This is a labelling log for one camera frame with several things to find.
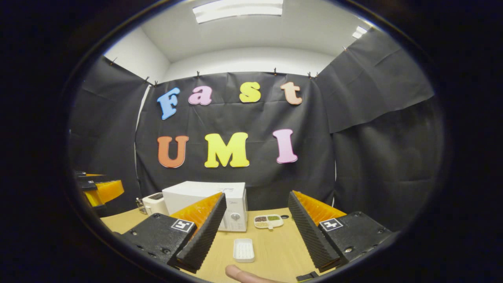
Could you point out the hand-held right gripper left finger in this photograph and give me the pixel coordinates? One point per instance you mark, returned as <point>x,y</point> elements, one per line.
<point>204,236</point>

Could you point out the small white rectangular dish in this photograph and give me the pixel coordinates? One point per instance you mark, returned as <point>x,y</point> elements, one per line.
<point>243,250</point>

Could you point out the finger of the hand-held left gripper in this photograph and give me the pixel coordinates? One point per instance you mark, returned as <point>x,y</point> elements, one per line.
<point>108,190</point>
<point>88,176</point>

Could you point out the white microwave oven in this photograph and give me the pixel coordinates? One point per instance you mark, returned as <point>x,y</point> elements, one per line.
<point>196,192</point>

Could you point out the white divided dish of grains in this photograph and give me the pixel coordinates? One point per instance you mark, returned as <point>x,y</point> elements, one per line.
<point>268,221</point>

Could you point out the white toaster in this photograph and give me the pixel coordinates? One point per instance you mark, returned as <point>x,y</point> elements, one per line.
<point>155,203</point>

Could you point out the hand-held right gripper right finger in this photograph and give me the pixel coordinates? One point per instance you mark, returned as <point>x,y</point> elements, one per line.
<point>310,236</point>

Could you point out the small ceiling light panel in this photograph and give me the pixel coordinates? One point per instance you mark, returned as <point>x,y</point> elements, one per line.
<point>359,32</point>

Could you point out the black backdrop cloth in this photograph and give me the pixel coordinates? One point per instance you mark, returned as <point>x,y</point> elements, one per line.
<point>353,157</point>

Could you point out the long ceiling light panel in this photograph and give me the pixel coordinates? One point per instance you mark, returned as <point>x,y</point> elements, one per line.
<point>237,10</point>

